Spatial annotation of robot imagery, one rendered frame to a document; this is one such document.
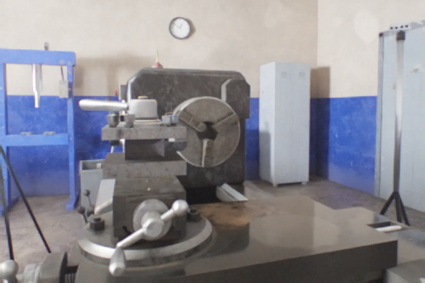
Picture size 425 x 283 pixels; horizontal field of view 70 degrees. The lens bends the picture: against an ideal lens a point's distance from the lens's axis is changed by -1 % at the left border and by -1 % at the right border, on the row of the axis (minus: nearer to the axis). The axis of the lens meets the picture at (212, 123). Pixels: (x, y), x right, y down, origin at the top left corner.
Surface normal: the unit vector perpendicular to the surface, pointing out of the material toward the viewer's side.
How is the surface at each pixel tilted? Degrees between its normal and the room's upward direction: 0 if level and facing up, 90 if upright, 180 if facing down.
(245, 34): 90
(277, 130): 90
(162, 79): 90
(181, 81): 90
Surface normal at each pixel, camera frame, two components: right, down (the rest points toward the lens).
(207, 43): 0.30, 0.05
